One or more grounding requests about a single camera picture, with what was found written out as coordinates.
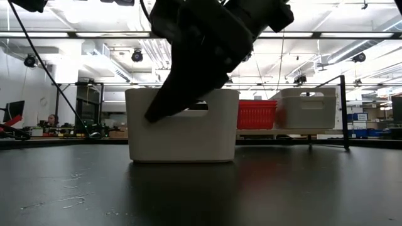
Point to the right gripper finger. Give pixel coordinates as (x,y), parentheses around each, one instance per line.
(182,91)
(198,105)

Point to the black round ceiling fixture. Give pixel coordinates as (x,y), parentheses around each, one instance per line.
(137,56)
(359,57)
(300,79)
(30,61)

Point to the brown cardboard box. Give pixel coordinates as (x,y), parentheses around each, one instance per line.
(117,134)

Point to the black table mat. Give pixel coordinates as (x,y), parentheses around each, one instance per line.
(201,194)

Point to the person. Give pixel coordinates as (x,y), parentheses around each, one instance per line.
(52,120)

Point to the blue storage box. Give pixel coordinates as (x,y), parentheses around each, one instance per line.
(351,116)

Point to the black computer monitor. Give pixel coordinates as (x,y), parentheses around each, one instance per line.
(15,108)

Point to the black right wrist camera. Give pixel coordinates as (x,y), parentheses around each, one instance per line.
(278,17)

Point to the black metal frame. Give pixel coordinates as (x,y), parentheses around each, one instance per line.
(344,119)

